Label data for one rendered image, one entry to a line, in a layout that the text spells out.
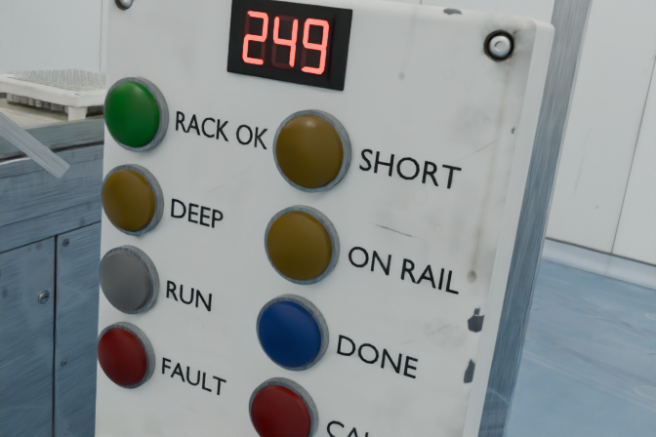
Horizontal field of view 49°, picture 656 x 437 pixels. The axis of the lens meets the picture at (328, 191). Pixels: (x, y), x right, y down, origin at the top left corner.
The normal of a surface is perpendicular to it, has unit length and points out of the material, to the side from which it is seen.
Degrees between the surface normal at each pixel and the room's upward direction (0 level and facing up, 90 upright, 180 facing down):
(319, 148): 88
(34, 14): 90
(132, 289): 90
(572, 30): 90
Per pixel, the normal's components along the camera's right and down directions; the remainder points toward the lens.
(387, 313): -0.43, 0.18
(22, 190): 0.90, 0.21
